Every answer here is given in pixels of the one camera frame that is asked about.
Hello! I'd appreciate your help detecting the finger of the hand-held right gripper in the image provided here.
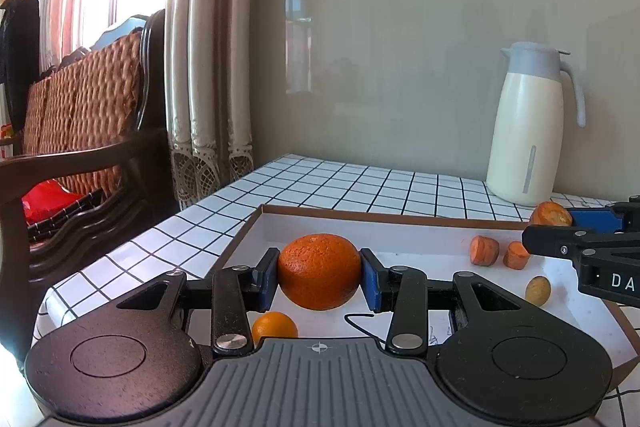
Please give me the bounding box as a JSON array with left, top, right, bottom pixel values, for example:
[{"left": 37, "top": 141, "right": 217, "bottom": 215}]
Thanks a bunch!
[
  {"left": 521, "top": 225, "right": 640, "bottom": 259},
  {"left": 569, "top": 202, "right": 640, "bottom": 234}
]

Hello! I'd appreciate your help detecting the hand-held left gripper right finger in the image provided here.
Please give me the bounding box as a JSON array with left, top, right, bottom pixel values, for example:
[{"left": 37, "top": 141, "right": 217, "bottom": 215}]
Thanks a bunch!
[{"left": 360, "top": 248, "right": 526, "bottom": 356}]

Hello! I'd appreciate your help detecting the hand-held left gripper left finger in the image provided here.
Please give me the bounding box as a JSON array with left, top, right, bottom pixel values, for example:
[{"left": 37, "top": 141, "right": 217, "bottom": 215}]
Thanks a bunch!
[{"left": 116, "top": 248, "right": 281, "bottom": 356}]

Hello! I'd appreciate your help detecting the small orange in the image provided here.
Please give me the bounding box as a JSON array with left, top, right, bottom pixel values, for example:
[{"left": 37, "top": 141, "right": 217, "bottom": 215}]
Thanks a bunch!
[{"left": 251, "top": 311, "right": 299, "bottom": 348}]

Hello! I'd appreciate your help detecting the black hanging garment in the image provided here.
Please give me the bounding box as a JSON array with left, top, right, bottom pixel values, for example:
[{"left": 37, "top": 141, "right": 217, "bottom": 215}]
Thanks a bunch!
[{"left": 0, "top": 0, "right": 42, "bottom": 134}]

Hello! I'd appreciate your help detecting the rough orange peeled fruit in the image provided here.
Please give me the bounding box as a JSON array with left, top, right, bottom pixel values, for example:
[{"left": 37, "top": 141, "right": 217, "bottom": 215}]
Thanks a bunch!
[{"left": 529, "top": 201, "right": 573, "bottom": 228}]

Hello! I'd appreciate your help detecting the beige lace curtain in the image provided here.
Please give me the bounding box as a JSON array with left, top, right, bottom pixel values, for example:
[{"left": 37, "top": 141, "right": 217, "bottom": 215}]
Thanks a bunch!
[{"left": 164, "top": 0, "right": 257, "bottom": 211}]

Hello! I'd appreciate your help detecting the dark plaid cloth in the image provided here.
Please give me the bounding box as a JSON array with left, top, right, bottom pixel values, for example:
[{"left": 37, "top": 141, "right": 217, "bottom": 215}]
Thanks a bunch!
[{"left": 26, "top": 197, "right": 103, "bottom": 244}]

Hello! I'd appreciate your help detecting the red plastic bag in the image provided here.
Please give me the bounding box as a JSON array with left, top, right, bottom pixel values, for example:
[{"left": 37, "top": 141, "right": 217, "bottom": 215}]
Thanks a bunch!
[{"left": 21, "top": 179, "right": 85, "bottom": 226}]

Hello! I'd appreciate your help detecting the brown cardboard box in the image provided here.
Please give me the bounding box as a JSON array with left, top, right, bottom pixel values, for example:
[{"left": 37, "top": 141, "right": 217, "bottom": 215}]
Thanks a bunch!
[{"left": 204, "top": 204, "right": 635, "bottom": 380}]

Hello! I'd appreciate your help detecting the large orange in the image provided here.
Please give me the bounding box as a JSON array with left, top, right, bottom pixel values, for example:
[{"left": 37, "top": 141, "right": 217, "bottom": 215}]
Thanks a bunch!
[{"left": 277, "top": 233, "right": 362, "bottom": 312}]

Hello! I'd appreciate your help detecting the small yellow potato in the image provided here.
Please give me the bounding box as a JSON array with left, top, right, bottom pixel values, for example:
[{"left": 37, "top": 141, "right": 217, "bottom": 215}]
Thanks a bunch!
[{"left": 525, "top": 275, "right": 552, "bottom": 307}]

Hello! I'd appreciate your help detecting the woven wicker cushion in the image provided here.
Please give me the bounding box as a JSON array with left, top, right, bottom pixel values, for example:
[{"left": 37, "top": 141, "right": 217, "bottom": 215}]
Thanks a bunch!
[{"left": 22, "top": 31, "right": 147, "bottom": 208}]

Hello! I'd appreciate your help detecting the blue chair back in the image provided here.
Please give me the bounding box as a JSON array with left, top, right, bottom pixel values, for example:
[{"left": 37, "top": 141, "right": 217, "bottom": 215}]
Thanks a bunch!
[{"left": 94, "top": 13, "right": 152, "bottom": 52}]

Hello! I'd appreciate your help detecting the cream and grey thermos jug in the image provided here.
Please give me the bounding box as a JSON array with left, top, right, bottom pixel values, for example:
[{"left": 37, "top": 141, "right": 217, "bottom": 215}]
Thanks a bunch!
[{"left": 486, "top": 41, "right": 587, "bottom": 208}]

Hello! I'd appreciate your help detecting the dark wooden chair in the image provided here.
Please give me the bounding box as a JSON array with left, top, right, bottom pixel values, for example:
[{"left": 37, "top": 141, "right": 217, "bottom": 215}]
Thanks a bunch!
[{"left": 0, "top": 9, "right": 182, "bottom": 358}]

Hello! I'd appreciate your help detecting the orange carrot piece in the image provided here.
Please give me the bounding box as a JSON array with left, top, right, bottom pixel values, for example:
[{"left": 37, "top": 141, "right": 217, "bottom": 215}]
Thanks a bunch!
[
  {"left": 469, "top": 235, "right": 500, "bottom": 267},
  {"left": 502, "top": 241, "right": 532, "bottom": 271}
]

